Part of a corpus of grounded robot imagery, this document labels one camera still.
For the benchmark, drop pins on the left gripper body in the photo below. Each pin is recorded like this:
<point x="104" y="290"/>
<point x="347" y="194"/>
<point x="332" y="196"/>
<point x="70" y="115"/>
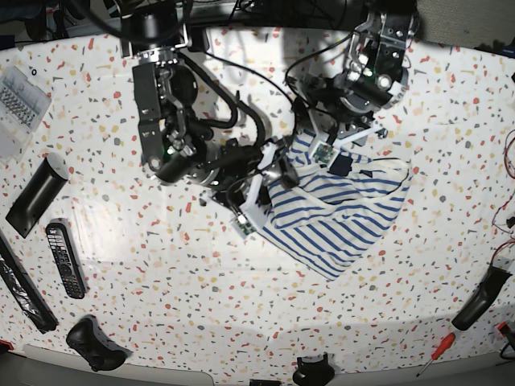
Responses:
<point x="327" y="137"/>

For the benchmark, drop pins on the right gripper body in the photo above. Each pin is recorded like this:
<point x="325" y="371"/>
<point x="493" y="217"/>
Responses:
<point x="244" y="175"/>

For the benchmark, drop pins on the blue white striped t-shirt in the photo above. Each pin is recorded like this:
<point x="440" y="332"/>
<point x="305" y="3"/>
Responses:
<point x="327" y="222"/>

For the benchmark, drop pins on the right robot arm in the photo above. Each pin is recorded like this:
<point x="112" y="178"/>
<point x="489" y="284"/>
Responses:
<point x="189" y="126"/>

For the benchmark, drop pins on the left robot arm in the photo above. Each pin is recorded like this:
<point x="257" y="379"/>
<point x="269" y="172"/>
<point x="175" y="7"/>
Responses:
<point x="341" y="108"/>

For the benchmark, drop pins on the black tv remote control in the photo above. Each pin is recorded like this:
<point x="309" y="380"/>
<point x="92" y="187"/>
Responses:
<point x="64" y="254"/>

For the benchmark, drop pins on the clear plastic screw box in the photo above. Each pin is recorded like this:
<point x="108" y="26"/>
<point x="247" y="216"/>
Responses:
<point x="23" y="106"/>

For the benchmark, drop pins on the black game controller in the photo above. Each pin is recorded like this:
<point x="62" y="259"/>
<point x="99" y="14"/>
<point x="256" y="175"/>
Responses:
<point x="83" y="339"/>

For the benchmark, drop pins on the long black bar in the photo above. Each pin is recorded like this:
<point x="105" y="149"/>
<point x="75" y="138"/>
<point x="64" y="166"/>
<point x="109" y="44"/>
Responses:
<point x="24" y="290"/>

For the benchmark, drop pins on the black curved handle part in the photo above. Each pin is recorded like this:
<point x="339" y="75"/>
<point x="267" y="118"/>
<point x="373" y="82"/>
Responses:
<point x="483" y="297"/>

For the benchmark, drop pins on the black round mount bottom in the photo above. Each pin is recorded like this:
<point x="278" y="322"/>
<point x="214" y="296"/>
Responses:
<point x="313" y="371"/>

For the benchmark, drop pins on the red handled screwdriver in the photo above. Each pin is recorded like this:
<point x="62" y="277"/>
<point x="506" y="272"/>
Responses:
<point x="444" y="345"/>

